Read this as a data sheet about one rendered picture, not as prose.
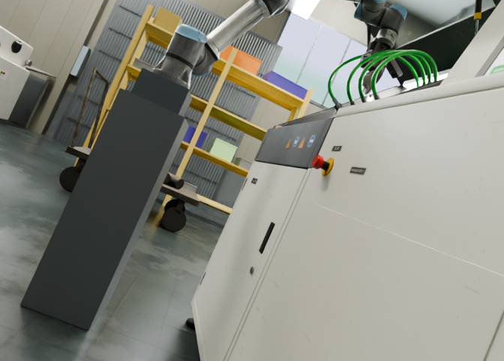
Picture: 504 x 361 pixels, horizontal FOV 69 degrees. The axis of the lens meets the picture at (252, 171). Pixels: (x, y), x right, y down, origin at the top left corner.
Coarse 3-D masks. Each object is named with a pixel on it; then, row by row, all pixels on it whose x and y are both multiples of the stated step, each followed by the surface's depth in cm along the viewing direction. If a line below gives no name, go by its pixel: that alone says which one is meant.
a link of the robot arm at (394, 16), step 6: (390, 6) 144; (396, 6) 141; (402, 6) 141; (390, 12) 141; (396, 12) 141; (402, 12) 141; (384, 18) 142; (390, 18) 141; (396, 18) 141; (402, 18) 141; (384, 24) 142; (390, 24) 141; (396, 24) 141; (402, 24) 143; (396, 30) 141
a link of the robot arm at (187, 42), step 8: (184, 24) 134; (176, 32) 133; (184, 32) 132; (192, 32) 132; (200, 32) 134; (176, 40) 133; (184, 40) 132; (192, 40) 133; (200, 40) 135; (168, 48) 134; (176, 48) 132; (184, 48) 132; (192, 48) 133; (200, 48) 136; (184, 56) 132; (192, 56) 134; (200, 56) 140; (192, 64) 136
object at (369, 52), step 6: (372, 42) 143; (378, 42) 142; (384, 42) 141; (390, 42) 141; (372, 48) 143; (378, 48) 142; (384, 48) 143; (390, 48) 143; (366, 54) 143; (372, 54) 140; (360, 60) 146; (372, 66) 140
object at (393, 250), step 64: (384, 128) 76; (448, 128) 58; (320, 192) 91; (384, 192) 67; (448, 192) 53; (320, 256) 78; (384, 256) 59; (448, 256) 48; (256, 320) 94; (320, 320) 68; (384, 320) 53; (448, 320) 44
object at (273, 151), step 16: (272, 128) 164; (288, 128) 140; (304, 128) 123; (320, 128) 109; (272, 144) 152; (304, 144) 116; (256, 160) 166; (272, 160) 142; (288, 160) 125; (304, 160) 110
